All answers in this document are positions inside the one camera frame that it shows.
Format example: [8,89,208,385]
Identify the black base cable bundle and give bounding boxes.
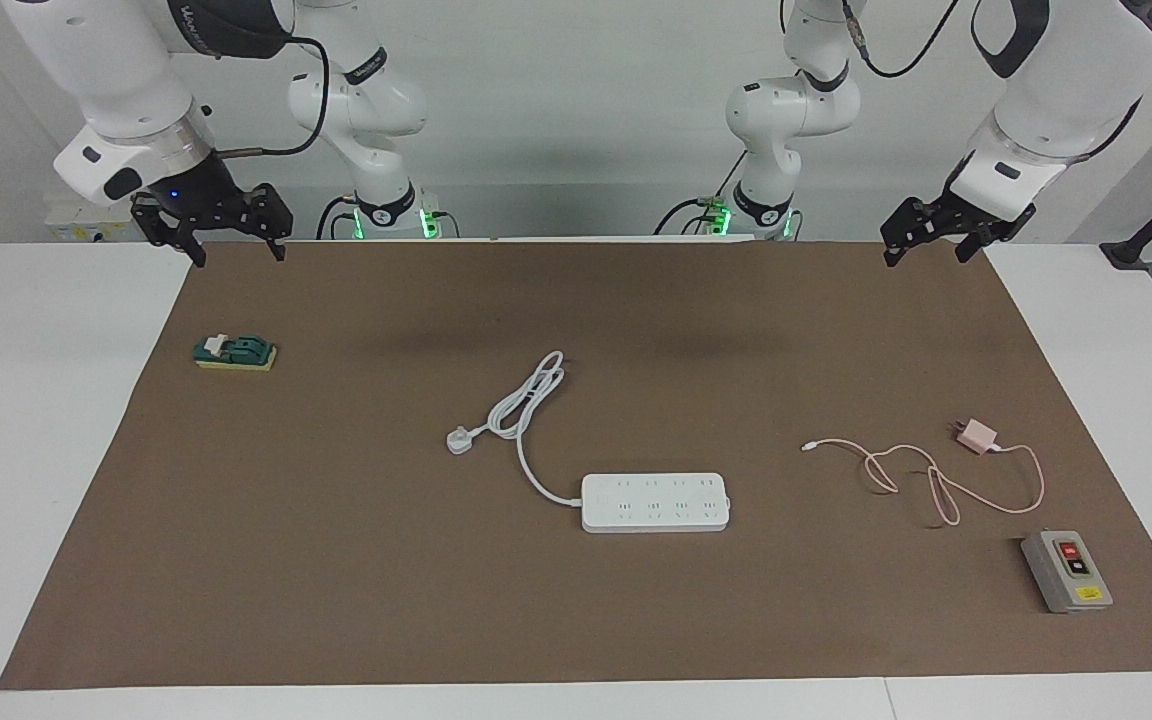
[315,192,363,242]
[652,150,749,239]

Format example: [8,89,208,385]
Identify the white power strip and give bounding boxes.
[581,473,732,534]

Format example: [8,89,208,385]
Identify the pink charger adapter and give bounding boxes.
[950,417,1003,457]

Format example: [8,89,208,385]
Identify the green knife switch yellow base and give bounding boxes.
[192,332,280,374]

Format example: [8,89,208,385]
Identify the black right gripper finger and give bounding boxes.
[240,182,295,264]
[128,191,208,270]

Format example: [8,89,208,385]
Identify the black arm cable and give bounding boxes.
[214,35,332,159]
[841,0,967,80]

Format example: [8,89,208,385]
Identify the pink charging cable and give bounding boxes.
[800,436,1048,529]

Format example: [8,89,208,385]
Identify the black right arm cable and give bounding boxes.
[214,35,332,159]

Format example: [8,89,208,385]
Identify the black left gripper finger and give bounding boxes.
[953,224,1003,265]
[880,196,949,269]

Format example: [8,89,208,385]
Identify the brown table mat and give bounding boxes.
[0,240,1152,691]

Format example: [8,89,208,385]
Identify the grey on-off switch box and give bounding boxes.
[1020,529,1115,615]

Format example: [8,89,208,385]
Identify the white wall socket box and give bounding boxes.
[43,197,137,244]

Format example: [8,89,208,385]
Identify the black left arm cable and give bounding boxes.
[841,0,967,80]

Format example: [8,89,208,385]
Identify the white power cord with plug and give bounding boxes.
[446,350,585,506]

